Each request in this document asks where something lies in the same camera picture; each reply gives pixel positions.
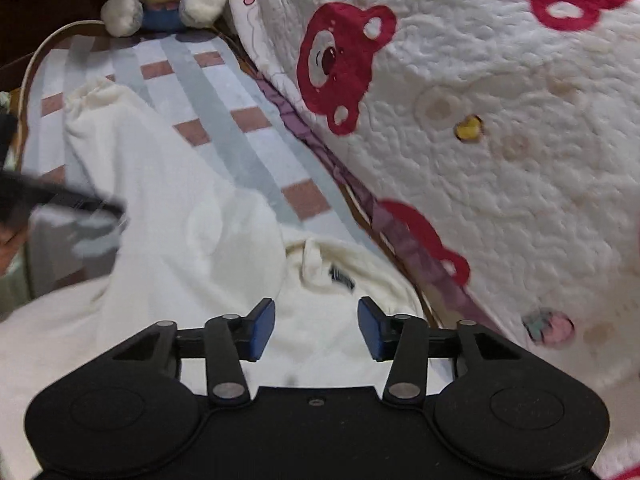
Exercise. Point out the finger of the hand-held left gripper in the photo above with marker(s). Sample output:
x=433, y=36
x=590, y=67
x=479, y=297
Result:
x=60, y=197

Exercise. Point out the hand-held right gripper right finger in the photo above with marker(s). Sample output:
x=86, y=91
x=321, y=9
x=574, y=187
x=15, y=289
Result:
x=371, y=330

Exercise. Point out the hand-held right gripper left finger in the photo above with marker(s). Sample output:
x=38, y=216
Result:
x=262, y=330

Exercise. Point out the cream fleece sweater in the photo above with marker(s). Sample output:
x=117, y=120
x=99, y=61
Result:
x=200, y=260

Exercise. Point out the pale green cloth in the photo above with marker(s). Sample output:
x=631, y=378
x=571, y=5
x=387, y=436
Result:
x=12, y=290

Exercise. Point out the brown mat with white piping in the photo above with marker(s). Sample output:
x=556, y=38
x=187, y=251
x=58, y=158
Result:
x=50, y=40

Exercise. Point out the plaid grey pink blanket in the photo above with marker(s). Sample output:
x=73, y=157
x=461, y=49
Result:
x=210, y=110

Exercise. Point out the white quilt with red bears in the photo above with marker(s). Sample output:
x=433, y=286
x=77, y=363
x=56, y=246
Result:
x=500, y=185

